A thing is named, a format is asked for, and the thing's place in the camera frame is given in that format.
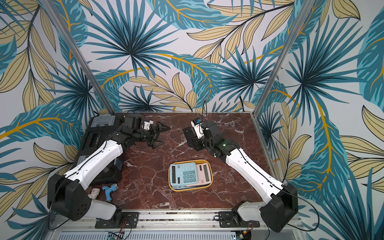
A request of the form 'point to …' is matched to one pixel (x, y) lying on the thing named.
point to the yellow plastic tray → (198, 187)
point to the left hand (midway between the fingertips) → (168, 135)
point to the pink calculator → (203, 174)
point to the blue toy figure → (108, 190)
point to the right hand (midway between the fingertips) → (194, 136)
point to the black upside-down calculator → (192, 140)
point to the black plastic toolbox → (99, 129)
